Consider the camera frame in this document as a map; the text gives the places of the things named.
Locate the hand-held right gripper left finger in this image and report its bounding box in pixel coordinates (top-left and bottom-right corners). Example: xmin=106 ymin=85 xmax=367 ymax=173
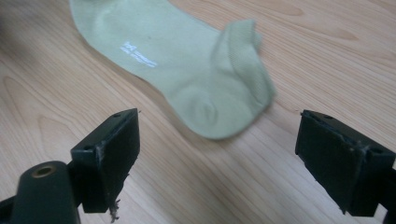
xmin=70 ymin=107 xmax=141 ymax=215

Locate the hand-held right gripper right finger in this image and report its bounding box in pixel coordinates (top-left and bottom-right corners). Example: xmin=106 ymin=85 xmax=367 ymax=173
xmin=294 ymin=109 xmax=396 ymax=217

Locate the light green sock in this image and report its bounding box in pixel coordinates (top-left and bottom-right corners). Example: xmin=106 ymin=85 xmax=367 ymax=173
xmin=68 ymin=0 xmax=276 ymax=140

